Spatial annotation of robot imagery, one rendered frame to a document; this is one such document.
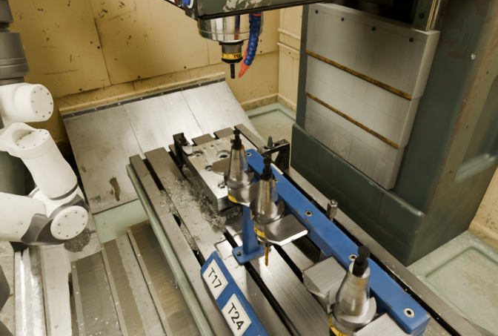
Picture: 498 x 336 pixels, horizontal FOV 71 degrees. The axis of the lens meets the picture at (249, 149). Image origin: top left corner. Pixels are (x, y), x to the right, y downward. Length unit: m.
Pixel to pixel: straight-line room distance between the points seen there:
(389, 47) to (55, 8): 1.36
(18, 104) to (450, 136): 1.00
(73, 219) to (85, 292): 0.47
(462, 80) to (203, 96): 1.36
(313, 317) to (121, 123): 1.36
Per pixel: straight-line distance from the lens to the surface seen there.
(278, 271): 0.97
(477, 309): 1.46
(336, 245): 0.60
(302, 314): 0.90
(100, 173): 1.74
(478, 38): 1.00
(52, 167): 0.80
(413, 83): 1.05
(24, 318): 1.18
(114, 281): 1.23
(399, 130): 1.13
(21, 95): 0.72
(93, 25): 1.84
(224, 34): 0.83
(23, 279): 1.28
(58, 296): 1.36
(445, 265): 1.53
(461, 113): 1.07
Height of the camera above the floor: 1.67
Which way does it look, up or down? 34 degrees down
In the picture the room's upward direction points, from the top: 1 degrees counter-clockwise
